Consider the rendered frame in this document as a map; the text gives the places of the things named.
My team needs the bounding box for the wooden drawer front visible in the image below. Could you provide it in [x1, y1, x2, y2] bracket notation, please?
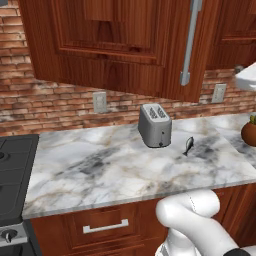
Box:
[30, 198, 169, 256]

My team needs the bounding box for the wooden base cabinet door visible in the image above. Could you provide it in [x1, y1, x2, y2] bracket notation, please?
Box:
[211, 182, 256, 248]

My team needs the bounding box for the grey raw fish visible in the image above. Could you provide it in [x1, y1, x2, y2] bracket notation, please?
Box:
[182, 136, 195, 157]

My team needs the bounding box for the stove knob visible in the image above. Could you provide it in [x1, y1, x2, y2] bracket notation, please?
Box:
[0, 229, 18, 244]

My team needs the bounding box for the brown potted plant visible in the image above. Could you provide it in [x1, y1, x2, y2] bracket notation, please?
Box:
[240, 113, 256, 148]

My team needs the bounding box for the wooden cabinet door plain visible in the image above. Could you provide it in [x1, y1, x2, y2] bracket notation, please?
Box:
[205, 0, 256, 71]

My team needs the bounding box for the grey toaster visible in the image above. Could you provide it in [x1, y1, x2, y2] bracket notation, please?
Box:
[137, 102, 173, 149]

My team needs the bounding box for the white drawer handle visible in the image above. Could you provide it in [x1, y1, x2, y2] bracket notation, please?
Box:
[82, 218, 130, 235]

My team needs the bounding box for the black stove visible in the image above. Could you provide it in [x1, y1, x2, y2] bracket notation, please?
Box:
[0, 134, 44, 256]

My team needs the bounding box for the white wall socket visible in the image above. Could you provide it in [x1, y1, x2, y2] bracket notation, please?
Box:
[92, 91, 108, 114]
[211, 83, 228, 104]

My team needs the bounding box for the grey cabinet door handle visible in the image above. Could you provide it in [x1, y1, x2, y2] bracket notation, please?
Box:
[179, 0, 204, 87]

